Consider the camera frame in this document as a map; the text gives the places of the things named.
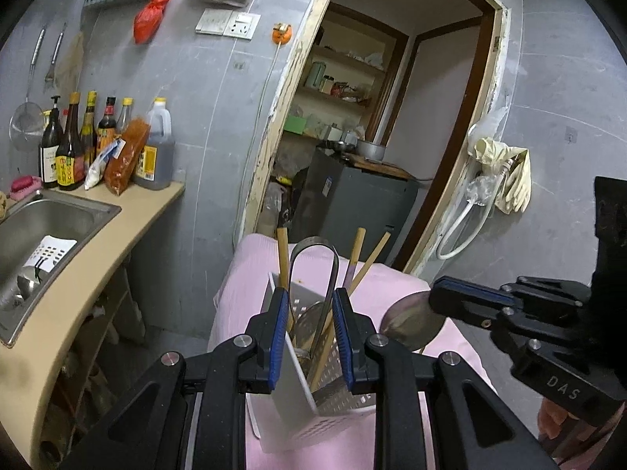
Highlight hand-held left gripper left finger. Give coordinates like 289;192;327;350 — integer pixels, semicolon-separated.
59;286;291;470

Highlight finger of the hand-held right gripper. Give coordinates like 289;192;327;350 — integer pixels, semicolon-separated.
430;284;589;370
433;275;591;310

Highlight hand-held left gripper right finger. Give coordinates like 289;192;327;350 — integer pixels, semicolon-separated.
332;288;544;470

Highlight white perforated utensil holder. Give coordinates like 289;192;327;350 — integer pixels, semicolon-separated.
245;271;378;454

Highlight large metal spoon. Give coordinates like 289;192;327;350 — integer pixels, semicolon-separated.
379;291;448;354

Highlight metal tongs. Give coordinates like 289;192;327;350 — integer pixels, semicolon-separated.
289;236;340;353

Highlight person's right hand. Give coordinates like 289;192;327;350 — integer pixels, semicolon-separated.
536;394;579;446

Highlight pink cloth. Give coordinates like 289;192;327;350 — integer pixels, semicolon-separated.
208;232;500;470

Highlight wide wooden chopstick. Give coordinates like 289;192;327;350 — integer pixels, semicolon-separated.
277;228;290;291

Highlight plain wooden chopstick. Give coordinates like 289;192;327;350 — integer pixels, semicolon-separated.
308;231;391;392

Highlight wooden chopstick purple band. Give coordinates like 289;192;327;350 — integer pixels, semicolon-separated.
342;228;367;297

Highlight cream rubber gloves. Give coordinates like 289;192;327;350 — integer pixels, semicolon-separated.
468;137;532;215

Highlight crumpled clear plastic bag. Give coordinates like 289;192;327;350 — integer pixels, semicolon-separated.
465;108;506;206

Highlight grey cabinet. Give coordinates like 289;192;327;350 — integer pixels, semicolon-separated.
289;147;422;265

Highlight wooden cutting board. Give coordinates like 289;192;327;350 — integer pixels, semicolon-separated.
343;153;417;181

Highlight beige kitchen counter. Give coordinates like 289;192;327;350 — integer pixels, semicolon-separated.
0;181;186;470

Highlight small metal pot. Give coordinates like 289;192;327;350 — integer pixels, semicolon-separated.
321;139;358;155

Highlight large dark liquid jug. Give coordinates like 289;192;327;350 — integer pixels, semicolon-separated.
132;98;176;191

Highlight red spice packet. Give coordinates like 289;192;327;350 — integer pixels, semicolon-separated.
104;116;150;195

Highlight white sink drain basket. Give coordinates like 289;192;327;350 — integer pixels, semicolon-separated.
20;236;78;275

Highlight white packet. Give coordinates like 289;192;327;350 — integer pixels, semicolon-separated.
84;138;123;191

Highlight stainless steel sink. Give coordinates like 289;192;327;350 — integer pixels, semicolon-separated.
0;190;122;348

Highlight wooden shelf unit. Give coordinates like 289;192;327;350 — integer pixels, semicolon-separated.
281;2;410;157

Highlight small yellow-capped bottle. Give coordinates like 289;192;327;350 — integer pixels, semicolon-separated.
116;98;134;133

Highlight red-capped sauce bottle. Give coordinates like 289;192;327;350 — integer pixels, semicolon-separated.
97;97;118;157

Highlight dark bottle red-yellow label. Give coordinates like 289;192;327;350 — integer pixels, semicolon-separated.
56;92;85;192

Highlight tall yellow-capped sauce bottle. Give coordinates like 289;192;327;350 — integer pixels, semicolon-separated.
81;90;99;167

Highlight pink scrub brush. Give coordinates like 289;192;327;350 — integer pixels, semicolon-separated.
11;175;44;201

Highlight dark pump bottle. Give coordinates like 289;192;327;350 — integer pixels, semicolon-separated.
39;95;64;189

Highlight metal mesh strainer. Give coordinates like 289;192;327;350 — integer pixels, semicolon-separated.
10;27;46;150

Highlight red plastic bag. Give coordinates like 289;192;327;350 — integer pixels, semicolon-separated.
134;0;174;45

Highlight hanging metal fork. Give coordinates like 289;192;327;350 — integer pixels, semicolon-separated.
44;23;67;93

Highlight white hose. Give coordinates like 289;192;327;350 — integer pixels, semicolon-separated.
435;171;500;261

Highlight worn door frame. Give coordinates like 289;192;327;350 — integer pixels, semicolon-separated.
235;0;510;280

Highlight thin white cord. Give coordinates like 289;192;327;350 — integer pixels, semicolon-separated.
245;42;283;167

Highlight white wall socket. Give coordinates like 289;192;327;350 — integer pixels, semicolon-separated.
224;12;260;40

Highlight white light switch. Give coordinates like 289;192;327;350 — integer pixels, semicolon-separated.
196;8;233;35

